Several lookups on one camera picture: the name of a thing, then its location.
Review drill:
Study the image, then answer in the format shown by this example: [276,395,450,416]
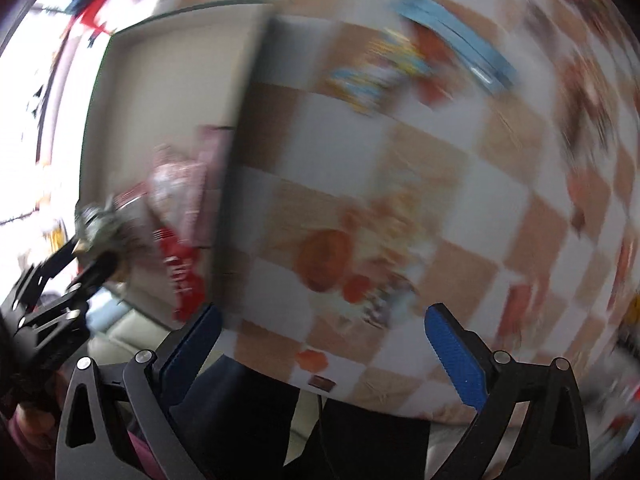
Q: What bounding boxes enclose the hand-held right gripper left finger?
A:
[55,304,223,480]

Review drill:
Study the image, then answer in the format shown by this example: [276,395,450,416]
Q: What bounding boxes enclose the blue snack packet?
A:
[395,0,518,95]

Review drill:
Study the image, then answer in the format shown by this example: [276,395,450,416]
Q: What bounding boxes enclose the pink white snack packet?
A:
[147,127,233,251]

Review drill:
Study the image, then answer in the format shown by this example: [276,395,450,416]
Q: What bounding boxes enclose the person's dark trousers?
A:
[170,350,431,480]

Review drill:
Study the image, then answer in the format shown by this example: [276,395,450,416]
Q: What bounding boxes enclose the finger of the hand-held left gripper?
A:
[22,252,120,328]
[15,237,86,303]

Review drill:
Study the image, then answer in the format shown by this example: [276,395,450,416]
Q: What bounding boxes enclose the red foil snack packet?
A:
[155,227,206,323]

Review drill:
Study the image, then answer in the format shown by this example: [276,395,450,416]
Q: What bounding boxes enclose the white plastic bin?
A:
[79,0,273,323]

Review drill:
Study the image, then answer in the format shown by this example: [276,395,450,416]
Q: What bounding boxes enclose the yellow colourful snack packet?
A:
[325,30,436,116]

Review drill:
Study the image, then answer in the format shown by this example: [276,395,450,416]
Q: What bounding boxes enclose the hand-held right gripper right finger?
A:
[424,303,593,480]

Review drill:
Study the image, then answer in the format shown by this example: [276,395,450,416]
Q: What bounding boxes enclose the person's left forearm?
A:
[0,400,66,480]

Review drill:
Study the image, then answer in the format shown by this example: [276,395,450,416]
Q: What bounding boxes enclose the crinkled silver snack packet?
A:
[74,197,151,281]

